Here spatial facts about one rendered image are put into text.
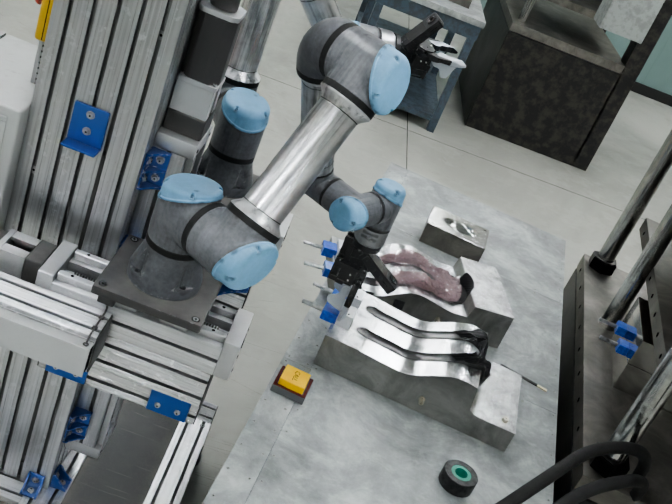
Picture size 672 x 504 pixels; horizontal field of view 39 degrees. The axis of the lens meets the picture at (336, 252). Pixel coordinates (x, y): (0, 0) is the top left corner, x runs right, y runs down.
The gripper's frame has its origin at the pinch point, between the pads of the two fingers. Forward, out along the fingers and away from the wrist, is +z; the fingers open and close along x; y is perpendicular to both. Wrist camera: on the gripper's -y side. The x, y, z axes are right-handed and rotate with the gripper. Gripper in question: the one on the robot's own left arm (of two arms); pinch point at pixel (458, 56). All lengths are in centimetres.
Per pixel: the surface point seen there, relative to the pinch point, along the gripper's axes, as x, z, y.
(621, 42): -501, 481, 176
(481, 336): 59, 7, 44
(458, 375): 74, -6, 43
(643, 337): 54, 64, 43
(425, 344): 59, -6, 49
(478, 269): 23, 26, 52
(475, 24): -284, 184, 109
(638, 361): 57, 65, 49
